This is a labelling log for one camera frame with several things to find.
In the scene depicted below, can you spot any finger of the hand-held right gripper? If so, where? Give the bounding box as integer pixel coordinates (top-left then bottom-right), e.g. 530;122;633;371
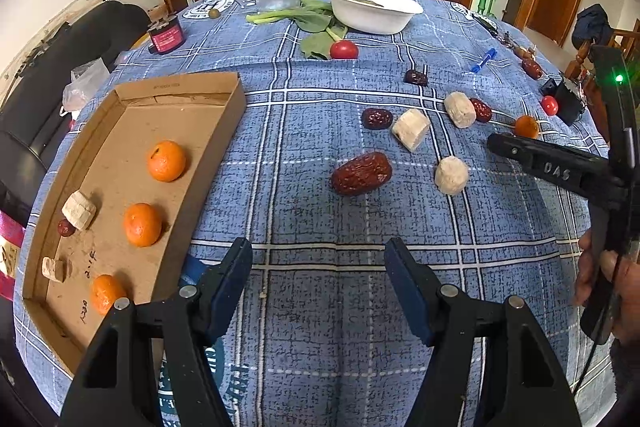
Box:
487;132;632;204

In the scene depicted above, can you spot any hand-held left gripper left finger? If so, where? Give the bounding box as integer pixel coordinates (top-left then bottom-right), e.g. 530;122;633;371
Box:
59;237;253;427

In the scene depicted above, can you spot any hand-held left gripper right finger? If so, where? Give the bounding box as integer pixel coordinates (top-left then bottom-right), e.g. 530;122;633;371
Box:
384;237;583;427

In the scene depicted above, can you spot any orange mandarin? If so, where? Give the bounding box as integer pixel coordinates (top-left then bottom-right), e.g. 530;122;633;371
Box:
90;274;128;316
514;115;540;139
123;202;163;248
147;140;187;182

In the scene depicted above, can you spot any white yam piece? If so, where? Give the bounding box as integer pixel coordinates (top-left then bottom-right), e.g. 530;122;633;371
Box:
41;257;71;282
61;190;97;231
444;92;477;128
434;156;470;196
391;108;431;152

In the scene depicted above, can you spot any shallow cardboard box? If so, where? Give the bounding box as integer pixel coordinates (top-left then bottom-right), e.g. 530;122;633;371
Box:
12;72;248;378

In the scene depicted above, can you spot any person's right forearm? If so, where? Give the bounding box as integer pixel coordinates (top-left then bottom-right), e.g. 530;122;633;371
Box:
606;339;635;410

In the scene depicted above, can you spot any person's right hand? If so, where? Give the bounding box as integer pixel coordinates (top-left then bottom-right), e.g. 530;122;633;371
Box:
574;229;640;344

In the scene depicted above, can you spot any small black box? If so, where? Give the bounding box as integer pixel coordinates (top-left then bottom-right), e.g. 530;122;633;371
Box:
540;76;587;126

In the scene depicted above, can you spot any wooden chair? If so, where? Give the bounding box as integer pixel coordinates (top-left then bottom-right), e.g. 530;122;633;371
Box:
565;19;640;82

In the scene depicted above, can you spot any dark jacket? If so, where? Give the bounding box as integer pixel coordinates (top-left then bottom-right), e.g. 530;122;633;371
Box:
571;3;613;52

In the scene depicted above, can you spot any blue pen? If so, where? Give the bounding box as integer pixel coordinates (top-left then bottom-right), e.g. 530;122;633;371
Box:
470;48;497;72

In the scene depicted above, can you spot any large red jujube date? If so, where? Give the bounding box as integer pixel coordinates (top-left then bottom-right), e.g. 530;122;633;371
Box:
330;151;393;196

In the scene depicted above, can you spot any white bowl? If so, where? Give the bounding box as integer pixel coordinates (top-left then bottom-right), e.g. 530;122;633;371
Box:
321;0;424;35

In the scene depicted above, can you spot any white plastic bag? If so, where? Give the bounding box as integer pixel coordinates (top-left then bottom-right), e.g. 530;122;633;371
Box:
61;57;111;115

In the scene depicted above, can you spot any red labelled black jar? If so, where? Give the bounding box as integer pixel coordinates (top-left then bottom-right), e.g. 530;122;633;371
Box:
147;13;186;56

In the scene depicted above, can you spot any black sofa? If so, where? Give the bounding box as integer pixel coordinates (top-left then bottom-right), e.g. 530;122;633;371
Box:
0;0;151;253

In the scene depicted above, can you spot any green bok choy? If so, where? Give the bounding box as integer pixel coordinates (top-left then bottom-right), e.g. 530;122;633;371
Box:
245;0;335;34

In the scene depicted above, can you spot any black cable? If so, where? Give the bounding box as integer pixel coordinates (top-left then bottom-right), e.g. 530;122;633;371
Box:
571;339;603;395

